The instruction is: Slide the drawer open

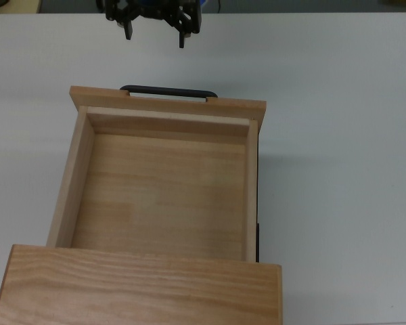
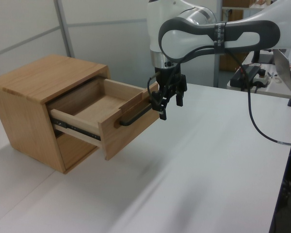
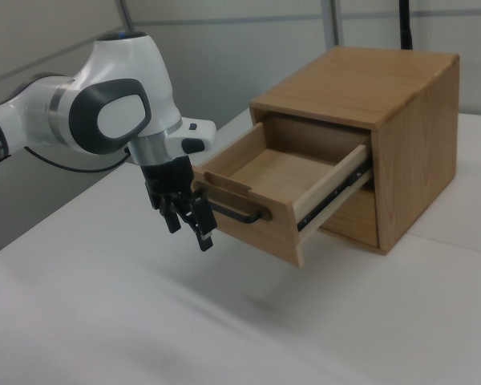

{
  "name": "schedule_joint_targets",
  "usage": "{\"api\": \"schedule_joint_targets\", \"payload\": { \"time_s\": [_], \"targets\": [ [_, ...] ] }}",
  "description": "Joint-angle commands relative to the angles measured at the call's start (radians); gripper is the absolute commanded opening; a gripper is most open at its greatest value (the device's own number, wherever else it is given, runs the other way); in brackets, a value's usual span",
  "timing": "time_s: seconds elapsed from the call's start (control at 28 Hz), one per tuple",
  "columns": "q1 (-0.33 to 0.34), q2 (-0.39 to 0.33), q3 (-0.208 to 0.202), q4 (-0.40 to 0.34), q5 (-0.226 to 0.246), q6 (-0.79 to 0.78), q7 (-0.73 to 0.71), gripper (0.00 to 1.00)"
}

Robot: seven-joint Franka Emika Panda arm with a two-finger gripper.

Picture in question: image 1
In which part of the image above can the black metal drawer handle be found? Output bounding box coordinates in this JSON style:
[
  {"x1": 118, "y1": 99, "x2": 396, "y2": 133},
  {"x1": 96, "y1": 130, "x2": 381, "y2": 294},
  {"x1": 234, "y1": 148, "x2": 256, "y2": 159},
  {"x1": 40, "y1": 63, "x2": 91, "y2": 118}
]
[{"x1": 118, "y1": 84, "x2": 219, "y2": 103}]

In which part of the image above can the wooden drawer cabinet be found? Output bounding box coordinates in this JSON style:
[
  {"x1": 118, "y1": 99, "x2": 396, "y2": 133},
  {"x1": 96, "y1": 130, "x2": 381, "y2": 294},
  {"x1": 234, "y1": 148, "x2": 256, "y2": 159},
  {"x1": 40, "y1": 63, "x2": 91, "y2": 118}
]
[{"x1": 0, "y1": 221, "x2": 284, "y2": 325}]

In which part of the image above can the wooden drawer with handle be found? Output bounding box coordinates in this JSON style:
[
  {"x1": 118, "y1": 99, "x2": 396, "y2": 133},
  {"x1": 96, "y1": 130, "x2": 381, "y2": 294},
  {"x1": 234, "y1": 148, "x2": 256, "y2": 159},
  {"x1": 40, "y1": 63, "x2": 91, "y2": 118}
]
[{"x1": 45, "y1": 85, "x2": 268, "y2": 264}]

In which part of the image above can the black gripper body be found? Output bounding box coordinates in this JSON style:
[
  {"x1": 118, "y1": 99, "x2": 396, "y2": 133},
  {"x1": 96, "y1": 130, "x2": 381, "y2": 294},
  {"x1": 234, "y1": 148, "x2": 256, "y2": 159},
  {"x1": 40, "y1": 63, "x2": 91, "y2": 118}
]
[{"x1": 135, "y1": 0, "x2": 177, "y2": 20}]

